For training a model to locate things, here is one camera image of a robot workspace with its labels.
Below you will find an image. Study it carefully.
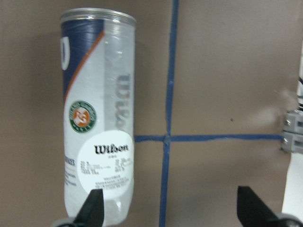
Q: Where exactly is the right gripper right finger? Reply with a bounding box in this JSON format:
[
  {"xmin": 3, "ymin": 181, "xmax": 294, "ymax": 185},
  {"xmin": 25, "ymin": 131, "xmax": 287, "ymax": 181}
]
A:
[{"xmin": 237, "ymin": 186, "xmax": 279, "ymax": 227}]

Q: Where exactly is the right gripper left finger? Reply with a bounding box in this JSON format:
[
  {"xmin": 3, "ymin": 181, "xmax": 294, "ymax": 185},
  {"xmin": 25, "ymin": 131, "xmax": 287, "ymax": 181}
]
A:
[{"xmin": 73, "ymin": 189, "xmax": 104, "ymax": 227}]

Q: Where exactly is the Wilson tennis ball can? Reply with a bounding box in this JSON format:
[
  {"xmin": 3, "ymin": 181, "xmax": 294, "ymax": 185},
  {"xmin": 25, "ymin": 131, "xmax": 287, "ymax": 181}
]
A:
[{"xmin": 60, "ymin": 8, "xmax": 136, "ymax": 227}]

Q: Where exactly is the grey connector block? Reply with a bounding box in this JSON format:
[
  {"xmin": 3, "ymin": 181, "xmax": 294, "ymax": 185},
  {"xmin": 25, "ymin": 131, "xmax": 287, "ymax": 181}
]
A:
[{"xmin": 281, "ymin": 110, "xmax": 303, "ymax": 154}]

